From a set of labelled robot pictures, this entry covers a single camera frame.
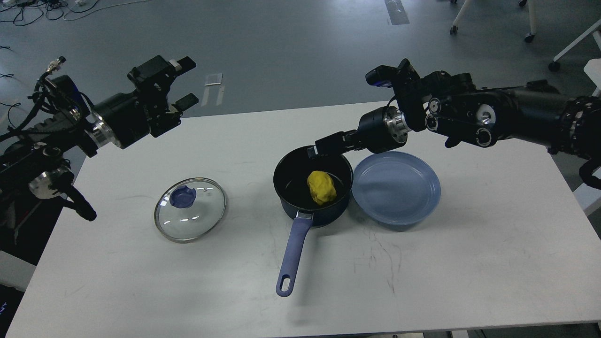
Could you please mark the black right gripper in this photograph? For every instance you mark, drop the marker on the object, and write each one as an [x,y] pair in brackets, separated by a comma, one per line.
[378,131]

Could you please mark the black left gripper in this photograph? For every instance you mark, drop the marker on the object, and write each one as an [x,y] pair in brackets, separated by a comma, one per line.
[129,117]

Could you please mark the yellow toy potato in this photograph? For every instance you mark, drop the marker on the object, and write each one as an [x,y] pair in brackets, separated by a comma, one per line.
[321,187]

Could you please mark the glass pot lid blue knob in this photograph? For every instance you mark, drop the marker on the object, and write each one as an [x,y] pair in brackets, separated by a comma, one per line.
[189,209]

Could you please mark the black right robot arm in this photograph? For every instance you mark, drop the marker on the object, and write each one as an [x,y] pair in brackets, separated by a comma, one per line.
[452,106]

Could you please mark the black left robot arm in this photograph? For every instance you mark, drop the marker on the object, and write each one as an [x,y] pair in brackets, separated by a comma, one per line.
[63,117]

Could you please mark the dark blue saucepan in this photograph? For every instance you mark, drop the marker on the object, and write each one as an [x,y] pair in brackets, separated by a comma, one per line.
[290,181]

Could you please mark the blue plate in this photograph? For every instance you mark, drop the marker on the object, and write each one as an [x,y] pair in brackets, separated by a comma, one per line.
[396,189]

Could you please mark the white chair legs with casters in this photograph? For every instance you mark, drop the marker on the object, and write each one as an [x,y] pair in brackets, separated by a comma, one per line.
[529,6]

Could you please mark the white chair right edge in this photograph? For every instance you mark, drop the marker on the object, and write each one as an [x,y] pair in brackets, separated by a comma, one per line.
[573,44]

